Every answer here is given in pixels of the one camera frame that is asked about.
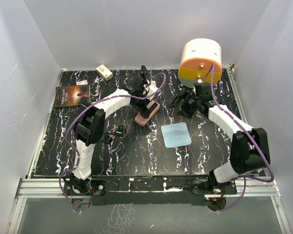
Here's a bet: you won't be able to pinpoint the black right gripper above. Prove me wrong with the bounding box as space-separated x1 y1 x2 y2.
167 88 202 118

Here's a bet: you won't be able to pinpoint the pink glasses case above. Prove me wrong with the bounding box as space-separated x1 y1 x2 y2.
133 99 160 126

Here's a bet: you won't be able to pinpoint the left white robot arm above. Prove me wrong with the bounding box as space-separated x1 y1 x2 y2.
63 77 159 195

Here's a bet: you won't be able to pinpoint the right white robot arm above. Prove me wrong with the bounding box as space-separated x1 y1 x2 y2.
168 82 271 194

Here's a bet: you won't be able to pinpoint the black sunglasses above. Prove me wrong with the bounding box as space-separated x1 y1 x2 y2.
102 125 126 144

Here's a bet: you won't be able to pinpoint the light blue cleaning cloth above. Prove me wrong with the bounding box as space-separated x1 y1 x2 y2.
161 122 192 148

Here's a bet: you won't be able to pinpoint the black marker pen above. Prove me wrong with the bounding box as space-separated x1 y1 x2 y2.
141 65 149 80

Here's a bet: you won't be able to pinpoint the round drawer cabinet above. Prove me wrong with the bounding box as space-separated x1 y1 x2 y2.
178 38 222 88

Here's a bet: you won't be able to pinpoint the small cream box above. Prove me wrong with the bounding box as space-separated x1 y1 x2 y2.
96 64 113 81

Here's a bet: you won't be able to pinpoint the small pink card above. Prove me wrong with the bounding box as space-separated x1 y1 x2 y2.
76 80 88 85

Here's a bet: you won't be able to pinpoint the dark book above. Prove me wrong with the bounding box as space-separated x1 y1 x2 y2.
54 84 90 108

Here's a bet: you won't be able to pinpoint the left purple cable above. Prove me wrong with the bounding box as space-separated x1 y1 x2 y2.
58 72 167 213

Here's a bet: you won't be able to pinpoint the purple cable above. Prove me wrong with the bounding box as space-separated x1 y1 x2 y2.
58 72 167 213
201 62 275 212

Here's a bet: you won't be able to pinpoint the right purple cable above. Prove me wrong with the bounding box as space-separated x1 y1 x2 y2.
201 62 275 212

